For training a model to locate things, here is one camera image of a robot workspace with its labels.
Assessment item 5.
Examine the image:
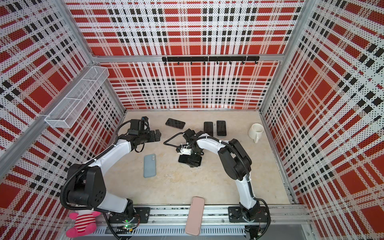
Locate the aluminium front rail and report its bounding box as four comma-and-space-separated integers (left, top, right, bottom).
85, 204, 316, 240

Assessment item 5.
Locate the light blue case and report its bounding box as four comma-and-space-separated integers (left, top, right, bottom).
143, 154, 157, 178

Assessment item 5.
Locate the white wire mesh basket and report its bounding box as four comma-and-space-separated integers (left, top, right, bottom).
45, 66, 109, 129

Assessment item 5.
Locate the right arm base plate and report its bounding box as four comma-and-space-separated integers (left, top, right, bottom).
228, 206, 269, 223

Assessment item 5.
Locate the black hook rail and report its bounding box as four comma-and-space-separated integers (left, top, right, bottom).
162, 56, 260, 64

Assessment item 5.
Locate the black phone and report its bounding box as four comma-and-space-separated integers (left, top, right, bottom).
204, 122, 214, 137
166, 118, 186, 130
178, 155, 189, 166
217, 121, 227, 137

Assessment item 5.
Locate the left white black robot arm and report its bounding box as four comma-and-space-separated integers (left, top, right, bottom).
60, 117, 161, 221

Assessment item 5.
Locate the pink plush toy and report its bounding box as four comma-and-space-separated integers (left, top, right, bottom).
66, 210, 101, 238

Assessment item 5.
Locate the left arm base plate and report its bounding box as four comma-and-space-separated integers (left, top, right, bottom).
108, 207, 151, 224

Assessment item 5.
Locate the white ceramic mug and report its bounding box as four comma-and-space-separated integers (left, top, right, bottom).
248, 123, 264, 144

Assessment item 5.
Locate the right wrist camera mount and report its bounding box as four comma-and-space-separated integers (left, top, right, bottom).
176, 145, 192, 156

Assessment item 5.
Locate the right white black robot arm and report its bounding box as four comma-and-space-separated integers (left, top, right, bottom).
164, 129, 271, 225

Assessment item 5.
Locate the pink phone case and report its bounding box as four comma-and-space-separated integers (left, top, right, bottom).
185, 197, 205, 236

